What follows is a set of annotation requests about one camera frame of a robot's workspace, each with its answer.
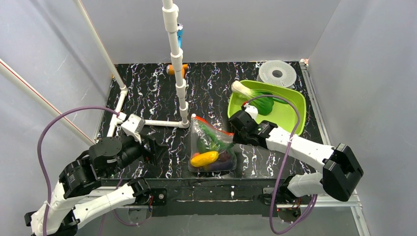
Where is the yellow banana toy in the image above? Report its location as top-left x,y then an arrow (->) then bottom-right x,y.
190,151 -> 219,167

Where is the green cucumber toy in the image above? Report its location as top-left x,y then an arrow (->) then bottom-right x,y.
198,124 -> 222,143

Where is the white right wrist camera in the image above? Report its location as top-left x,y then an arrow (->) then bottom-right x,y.
243,104 -> 259,120

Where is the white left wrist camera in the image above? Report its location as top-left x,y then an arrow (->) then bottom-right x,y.
119,113 -> 146,144

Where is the dark green avocado toy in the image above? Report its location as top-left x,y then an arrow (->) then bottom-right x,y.
196,139 -> 211,154

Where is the white pvc pipe frame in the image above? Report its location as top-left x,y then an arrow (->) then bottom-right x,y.
0,0 -> 191,147

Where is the aluminium rail frame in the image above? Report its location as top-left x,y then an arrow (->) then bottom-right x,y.
60,61 -> 370,236

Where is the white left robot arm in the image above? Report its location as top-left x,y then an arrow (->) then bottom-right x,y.
25,135 -> 168,236

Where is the green plastic basin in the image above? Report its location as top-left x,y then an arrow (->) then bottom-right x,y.
228,80 -> 306,136

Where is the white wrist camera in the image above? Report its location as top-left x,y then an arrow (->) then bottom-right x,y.
119,113 -> 146,144
243,104 -> 259,120

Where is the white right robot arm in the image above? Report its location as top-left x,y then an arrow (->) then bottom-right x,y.
229,110 -> 364,202

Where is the clear zip top bag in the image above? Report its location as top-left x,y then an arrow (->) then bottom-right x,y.
188,114 -> 237,173

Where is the orange white clamp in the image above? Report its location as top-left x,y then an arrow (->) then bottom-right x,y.
166,63 -> 189,79

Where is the bok choy toy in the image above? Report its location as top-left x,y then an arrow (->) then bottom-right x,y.
231,81 -> 274,116

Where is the purple eggplant toy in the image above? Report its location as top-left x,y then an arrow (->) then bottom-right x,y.
203,151 -> 236,172

